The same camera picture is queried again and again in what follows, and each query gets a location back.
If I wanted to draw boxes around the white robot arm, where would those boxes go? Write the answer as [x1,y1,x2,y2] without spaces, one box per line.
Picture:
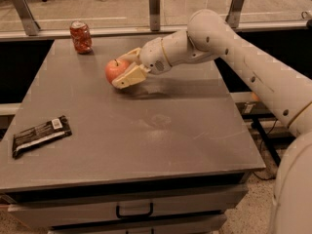
[112,9,312,234]

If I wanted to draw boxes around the grey drawer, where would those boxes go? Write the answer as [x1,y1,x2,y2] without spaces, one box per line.
[8,184,248,227]
[47,214,227,234]

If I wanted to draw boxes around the black snack bar wrapper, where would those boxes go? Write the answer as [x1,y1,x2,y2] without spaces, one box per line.
[12,115,72,159]

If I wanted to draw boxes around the orange tape roll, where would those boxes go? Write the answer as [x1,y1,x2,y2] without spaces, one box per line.
[251,92,260,101]

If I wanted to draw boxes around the lower grey drawer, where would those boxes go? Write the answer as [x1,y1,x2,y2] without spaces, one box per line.
[47,214,227,234]

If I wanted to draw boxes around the left metal railing bracket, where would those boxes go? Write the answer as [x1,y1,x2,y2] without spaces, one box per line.
[12,0,40,36]

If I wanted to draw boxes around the orange soda can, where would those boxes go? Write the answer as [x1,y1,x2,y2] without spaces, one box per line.
[70,20,92,54]

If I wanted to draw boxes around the black metal stand leg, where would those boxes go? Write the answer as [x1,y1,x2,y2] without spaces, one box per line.
[252,118,281,166]

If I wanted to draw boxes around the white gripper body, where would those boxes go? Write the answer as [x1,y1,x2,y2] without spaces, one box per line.
[139,37,172,75]

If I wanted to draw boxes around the black cable on floor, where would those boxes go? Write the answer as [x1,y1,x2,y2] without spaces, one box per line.
[253,119,279,181]

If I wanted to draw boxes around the metal railing bracket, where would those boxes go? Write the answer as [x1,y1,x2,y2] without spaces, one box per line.
[149,0,160,31]
[12,0,40,36]
[226,0,245,28]

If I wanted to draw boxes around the upper grey drawer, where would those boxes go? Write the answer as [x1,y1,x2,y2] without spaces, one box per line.
[8,184,248,227]

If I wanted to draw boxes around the middle metal railing bracket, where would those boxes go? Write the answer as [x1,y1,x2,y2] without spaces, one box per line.
[149,0,160,31]

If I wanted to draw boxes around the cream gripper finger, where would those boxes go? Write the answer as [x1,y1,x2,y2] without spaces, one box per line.
[118,48,140,63]
[112,62,150,89]

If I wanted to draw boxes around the red apple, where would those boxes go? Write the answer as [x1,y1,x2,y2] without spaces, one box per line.
[104,58,130,83]

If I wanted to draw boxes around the right metal railing bracket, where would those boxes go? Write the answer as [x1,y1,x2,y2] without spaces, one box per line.
[226,0,245,28]

